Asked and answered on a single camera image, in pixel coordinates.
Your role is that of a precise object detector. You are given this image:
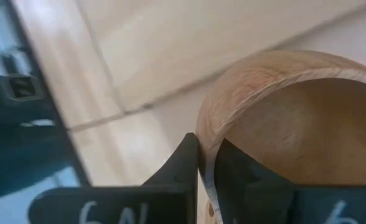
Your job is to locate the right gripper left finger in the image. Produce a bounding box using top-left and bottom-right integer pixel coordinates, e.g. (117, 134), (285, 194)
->
(28, 133), (200, 224)

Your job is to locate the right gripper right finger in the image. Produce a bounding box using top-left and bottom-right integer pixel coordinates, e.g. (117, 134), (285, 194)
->
(213, 138), (366, 224)

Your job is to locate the wooden bowl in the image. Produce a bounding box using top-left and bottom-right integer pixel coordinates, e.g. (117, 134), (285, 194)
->
(195, 49), (366, 224)

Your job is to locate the dark box with square socket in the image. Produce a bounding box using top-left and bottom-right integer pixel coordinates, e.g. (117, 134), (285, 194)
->
(0, 73), (78, 205)

